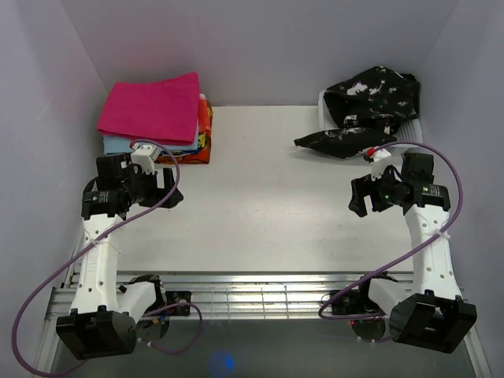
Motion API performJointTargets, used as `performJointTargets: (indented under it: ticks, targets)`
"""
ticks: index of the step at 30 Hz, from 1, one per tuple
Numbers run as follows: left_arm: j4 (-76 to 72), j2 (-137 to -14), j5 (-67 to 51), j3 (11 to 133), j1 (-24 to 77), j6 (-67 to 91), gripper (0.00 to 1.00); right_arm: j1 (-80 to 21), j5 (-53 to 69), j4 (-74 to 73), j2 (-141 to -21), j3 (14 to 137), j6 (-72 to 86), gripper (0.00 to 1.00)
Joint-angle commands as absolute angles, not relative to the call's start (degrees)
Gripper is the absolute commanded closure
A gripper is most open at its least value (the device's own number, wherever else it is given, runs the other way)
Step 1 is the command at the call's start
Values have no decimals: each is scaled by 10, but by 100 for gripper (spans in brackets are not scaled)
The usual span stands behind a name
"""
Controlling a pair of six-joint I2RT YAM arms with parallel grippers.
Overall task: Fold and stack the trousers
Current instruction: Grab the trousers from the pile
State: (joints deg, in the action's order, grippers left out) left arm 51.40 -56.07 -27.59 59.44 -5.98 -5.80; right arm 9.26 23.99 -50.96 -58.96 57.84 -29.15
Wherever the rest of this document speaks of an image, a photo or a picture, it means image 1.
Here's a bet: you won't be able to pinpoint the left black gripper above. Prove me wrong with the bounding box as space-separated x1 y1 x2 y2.
122 165 183 209

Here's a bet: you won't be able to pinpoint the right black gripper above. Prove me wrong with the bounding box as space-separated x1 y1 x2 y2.
348 165 402 217

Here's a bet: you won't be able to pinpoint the black white patterned trousers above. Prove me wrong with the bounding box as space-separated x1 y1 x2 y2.
294 66 421 159

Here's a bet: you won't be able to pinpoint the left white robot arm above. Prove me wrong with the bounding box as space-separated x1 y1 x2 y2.
56 145 183 361

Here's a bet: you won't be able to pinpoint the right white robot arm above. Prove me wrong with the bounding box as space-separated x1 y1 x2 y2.
349 150 477 354

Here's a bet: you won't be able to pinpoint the folded light blue cloth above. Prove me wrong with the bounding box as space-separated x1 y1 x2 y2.
103 132 203 154

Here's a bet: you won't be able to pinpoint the folded pink cloth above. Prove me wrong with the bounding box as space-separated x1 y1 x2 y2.
98 72 200 146

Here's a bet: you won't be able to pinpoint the white plastic basket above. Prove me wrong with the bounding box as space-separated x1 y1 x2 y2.
317 91 423 156

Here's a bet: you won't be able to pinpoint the folded orange patterned cloth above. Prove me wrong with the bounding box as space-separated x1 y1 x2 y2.
167 93 213 165

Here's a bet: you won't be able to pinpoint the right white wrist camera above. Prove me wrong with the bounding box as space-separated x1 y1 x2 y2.
364 147 392 180

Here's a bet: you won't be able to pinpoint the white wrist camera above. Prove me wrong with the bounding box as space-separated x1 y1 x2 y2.
131 143 161 175
364 147 392 180

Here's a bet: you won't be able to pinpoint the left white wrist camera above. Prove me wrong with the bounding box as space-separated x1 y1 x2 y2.
131 143 161 175

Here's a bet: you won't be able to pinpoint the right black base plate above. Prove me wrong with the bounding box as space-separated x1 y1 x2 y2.
331 290 380 315

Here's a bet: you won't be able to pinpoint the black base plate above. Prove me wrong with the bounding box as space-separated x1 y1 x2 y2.
158 291 192 317
331 290 380 315

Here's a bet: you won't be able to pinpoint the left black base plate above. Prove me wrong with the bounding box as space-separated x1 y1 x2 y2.
158 291 192 317

